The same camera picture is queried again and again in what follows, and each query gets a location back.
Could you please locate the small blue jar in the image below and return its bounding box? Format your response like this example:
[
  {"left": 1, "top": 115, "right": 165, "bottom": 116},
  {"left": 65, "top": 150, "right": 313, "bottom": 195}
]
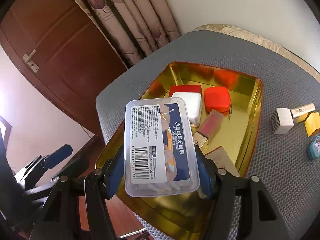
[{"left": 307, "top": 135, "right": 320, "bottom": 160}]

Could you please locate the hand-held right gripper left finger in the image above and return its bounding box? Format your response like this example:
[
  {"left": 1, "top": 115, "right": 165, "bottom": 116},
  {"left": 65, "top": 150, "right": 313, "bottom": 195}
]
[{"left": 32, "top": 146, "right": 125, "bottom": 240}]

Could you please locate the chrome metal bar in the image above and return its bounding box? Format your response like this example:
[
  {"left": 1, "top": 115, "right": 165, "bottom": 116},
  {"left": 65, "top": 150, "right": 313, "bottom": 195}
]
[{"left": 117, "top": 227, "right": 150, "bottom": 240}]

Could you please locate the white charger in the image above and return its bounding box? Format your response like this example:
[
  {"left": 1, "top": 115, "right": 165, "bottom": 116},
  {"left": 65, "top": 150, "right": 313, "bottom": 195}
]
[{"left": 171, "top": 92, "right": 202, "bottom": 127}]

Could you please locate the clear labelled plastic box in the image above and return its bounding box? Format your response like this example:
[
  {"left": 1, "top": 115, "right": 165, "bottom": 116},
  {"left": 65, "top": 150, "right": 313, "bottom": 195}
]
[{"left": 124, "top": 97, "right": 200, "bottom": 197}]

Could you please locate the wooden table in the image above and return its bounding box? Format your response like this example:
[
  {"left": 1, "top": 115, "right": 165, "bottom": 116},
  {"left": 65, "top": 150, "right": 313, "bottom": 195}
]
[{"left": 79, "top": 195, "right": 150, "bottom": 240}]

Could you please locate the beige table cloth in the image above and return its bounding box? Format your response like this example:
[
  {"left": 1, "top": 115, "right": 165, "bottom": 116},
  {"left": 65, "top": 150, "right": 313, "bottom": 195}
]
[{"left": 194, "top": 24, "right": 320, "bottom": 83}]

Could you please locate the red tape measure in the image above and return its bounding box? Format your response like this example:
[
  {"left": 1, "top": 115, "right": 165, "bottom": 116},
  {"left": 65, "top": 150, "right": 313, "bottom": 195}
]
[{"left": 204, "top": 86, "right": 234, "bottom": 120}]

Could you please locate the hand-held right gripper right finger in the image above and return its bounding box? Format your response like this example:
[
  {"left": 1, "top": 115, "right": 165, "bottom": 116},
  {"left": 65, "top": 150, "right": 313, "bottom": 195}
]
[{"left": 194, "top": 146, "right": 290, "bottom": 240}]

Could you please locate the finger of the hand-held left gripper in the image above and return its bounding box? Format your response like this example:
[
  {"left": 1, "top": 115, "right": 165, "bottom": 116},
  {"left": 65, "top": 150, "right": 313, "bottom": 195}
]
[{"left": 41, "top": 144, "right": 73, "bottom": 170}]

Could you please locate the white striped box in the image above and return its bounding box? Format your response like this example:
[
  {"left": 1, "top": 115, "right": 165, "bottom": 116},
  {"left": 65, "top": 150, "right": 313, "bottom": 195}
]
[{"left": 272, "top": 108, "right": 294, "bottom": 135}]

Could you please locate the brown wooden door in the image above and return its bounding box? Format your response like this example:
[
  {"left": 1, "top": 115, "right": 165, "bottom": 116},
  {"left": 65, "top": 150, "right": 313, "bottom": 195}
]
[{"left": 0, "top": 0, "right": 129, "bottom": 135}]

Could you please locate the red and gold tin box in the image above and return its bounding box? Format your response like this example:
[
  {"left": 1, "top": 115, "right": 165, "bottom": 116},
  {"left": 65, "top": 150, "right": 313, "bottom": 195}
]
[{"left": 95, "top": 61, "right": 263, "bottom": 240}]

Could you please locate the beige leaf-print curtain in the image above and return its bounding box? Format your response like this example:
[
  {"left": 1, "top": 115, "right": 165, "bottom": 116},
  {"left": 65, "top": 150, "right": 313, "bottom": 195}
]
[{"left": 59, "top": 0, "right": 182, "bottom": 69}]

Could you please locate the metal door latch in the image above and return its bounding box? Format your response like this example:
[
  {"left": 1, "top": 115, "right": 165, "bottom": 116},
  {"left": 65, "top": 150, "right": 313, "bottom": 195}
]
[{"left": 22, "top": 49, "right": 40, "bottom": 73}]

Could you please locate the yellow block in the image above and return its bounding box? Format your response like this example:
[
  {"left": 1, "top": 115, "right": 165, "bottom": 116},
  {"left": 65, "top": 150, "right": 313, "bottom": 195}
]
[{"left": 304, "top": 112, "right": 320, "bottom": 137}]

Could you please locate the beige cardboard box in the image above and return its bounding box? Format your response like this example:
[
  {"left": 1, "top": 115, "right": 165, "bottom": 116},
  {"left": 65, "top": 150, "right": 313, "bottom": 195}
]
[{"left": 204, "top": 145, "right": 240, "bottom": 178}]

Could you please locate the pink block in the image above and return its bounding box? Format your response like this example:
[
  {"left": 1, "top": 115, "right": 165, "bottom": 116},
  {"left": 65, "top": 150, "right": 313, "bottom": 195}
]
[{"left": 196, "top": 109, "right": 223, "bottom": 139}]

